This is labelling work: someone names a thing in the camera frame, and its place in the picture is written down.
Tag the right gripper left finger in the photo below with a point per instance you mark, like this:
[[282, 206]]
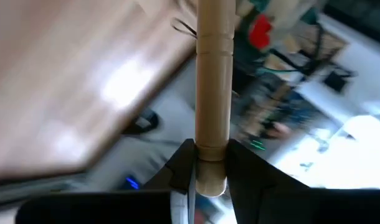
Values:
[[99, 208]]

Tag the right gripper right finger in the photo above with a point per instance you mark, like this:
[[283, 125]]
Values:
[[302, 208]]

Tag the green necked wooden garden tool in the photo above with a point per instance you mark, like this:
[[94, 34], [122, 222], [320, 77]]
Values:
[[213, 99]]

